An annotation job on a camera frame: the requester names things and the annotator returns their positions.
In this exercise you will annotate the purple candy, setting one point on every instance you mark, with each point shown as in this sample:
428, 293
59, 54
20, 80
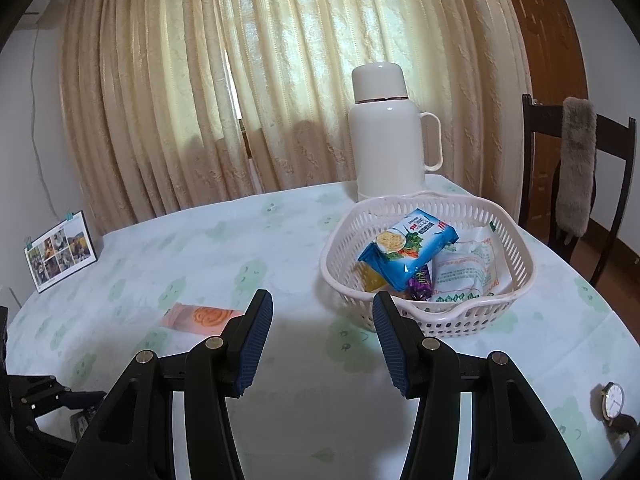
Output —
420, 282

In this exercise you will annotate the dark wooden chair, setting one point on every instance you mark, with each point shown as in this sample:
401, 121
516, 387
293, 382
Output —
542, 120

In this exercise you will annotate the beige curtain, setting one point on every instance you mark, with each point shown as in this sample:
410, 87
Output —
175, 85

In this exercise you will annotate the blue white snack packet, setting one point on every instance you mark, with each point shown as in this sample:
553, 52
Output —
410, 245

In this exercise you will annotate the photo collage frame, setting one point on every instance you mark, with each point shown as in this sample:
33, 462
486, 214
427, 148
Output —
57, 255

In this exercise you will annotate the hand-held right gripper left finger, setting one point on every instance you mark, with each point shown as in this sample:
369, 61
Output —
252, 345

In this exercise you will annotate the white plastic basket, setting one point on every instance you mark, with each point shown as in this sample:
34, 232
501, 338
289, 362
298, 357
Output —
450, 317

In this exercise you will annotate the cream thermos jug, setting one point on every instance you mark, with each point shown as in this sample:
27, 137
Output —
385, 150

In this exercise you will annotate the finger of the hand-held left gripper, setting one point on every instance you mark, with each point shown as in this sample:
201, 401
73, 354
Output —
82, 400

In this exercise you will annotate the brown wooden door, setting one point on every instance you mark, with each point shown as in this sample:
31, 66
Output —
545, 35

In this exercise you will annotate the large cracker packet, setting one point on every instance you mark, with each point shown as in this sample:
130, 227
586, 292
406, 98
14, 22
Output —
465, 270

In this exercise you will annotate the white air conditioner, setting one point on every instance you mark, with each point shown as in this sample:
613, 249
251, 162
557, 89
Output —
47, 7

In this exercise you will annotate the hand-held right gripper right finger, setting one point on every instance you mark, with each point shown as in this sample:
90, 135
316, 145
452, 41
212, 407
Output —
395, 345

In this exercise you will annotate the yellow jelly cup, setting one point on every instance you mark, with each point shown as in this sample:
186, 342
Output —
376, 280

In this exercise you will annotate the grey fluffy cloth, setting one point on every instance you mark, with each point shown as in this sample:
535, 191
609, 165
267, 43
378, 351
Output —
575, 170

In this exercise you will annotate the pink swirl snack packet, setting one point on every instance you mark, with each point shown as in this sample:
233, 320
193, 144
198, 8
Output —
200, 317

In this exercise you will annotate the wrist watch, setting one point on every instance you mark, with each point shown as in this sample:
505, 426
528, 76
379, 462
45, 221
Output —
612, 400

